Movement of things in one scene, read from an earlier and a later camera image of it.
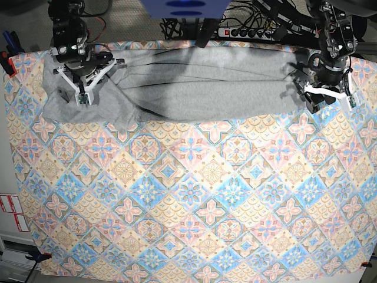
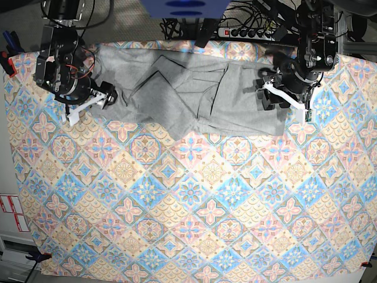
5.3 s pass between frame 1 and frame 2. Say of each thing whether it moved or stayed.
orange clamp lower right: stayed
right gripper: moved
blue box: stayed
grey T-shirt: moved
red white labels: stayed
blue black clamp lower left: stayed
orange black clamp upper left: stayed
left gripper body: moved
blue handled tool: stayed
